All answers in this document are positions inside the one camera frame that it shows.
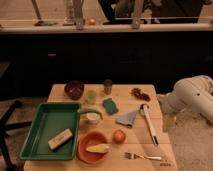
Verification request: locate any yellow banana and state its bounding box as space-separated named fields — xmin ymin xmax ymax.
xmin=86 ymin=144 xmax=109 ymax=154

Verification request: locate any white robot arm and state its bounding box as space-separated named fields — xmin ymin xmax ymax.
xmin=157 ymin=75 xmax=213 ymax=128

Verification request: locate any purple bowl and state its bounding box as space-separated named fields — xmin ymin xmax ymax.
xmin=64 ymin=80 xmax=84 ymax=100

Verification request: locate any orange bowl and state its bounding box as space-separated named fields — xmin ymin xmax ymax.
xmin=77 ymin=131 xmax=108 ymax=164

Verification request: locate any small metal cup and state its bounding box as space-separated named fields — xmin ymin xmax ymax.
xmin=103 ymin=79 xmax=113 ymax=95

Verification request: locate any teal sponge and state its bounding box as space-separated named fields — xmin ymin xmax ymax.
xmin=103 ymin=98 xmax=118 ymax=115

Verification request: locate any small green cup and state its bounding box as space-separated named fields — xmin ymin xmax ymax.
xmin=86 ymin=90 xmax=96 ymax=105

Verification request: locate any brown dried chili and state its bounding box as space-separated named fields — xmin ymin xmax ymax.
xmin=131 ymin=88 xmax=150 ymax=101

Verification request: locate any blue grey cloth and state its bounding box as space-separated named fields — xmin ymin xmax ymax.
xmin=116 ymin=110 xmax=138 ymax=128

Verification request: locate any wooden table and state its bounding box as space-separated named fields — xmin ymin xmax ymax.
xmin=24 ymin=84 xmax=178 ymax=171

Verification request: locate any red orange tomato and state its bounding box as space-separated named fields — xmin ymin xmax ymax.
xmin=113 ymin=130 xmax=126 ymax=144

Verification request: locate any silver fork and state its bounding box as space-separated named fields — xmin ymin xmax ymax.
xmin=124 ymin=152 xmax=162 ymax=161

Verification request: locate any wooden block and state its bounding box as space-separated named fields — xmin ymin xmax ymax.
xmin=48 ymin=128 xmax=73 ymax=150

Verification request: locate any green plastic tray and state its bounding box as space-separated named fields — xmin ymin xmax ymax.
xmin=20 ymin=102 xmax=81 ymax=160

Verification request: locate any black office chair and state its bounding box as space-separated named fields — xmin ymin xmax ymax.
xmin=0 ymin=61 xmax=34 ymax=171

